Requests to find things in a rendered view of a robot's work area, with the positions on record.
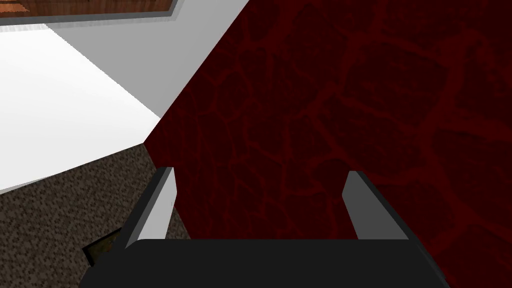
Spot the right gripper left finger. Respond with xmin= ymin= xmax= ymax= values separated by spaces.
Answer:
xmin=113 ymin=166 xmax=178 ymax=252

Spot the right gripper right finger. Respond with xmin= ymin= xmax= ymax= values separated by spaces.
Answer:
xmin=341 ymin=170 xmax=417 ymax=241

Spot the dark red door leaf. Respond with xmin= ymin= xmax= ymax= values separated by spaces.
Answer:
xmin=143 ymin=0 xmax=512 ymax=288

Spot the brown wooden door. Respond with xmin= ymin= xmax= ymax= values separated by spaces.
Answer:
xmin=0 ymin=0 xmax=186 ymax=27

